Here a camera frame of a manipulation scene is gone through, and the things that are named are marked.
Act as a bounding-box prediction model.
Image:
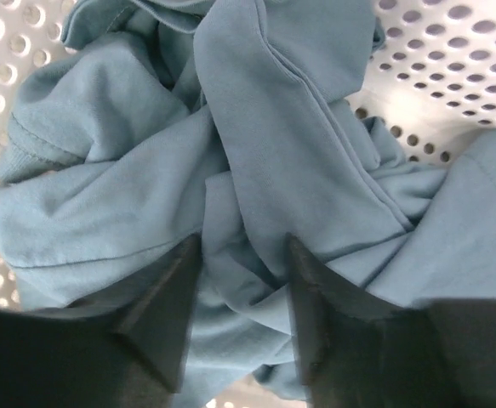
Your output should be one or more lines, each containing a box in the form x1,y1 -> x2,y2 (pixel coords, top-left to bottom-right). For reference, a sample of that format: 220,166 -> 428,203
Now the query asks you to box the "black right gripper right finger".
286,235 -> 399,407

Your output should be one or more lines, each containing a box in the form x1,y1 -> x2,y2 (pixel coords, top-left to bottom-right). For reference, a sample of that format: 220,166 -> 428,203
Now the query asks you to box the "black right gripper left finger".
71,235 -> 201,394

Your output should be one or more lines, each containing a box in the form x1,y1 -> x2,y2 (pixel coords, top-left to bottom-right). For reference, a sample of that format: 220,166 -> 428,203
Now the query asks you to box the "blue t shirt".
0,1 -> 496,407

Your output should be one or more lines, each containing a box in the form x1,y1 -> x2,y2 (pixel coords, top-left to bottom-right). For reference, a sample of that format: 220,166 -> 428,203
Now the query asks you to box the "white perforated plastic basket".
0,0 -> 496,408

